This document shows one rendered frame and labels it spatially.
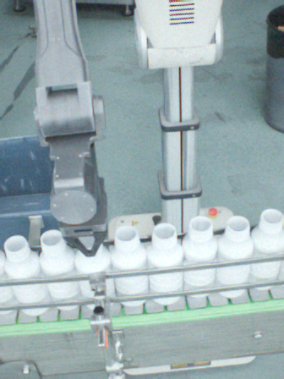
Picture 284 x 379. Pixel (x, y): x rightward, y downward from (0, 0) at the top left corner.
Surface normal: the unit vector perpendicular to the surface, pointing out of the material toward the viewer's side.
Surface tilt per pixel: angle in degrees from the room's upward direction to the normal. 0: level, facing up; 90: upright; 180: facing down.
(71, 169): 4
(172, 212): 90
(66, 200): 90
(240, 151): 0
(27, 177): 90
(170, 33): 90
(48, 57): 62
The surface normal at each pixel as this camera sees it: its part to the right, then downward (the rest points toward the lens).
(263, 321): 0.07, 0.67
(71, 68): 0.04, 0.24
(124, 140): -0.05, -0.74
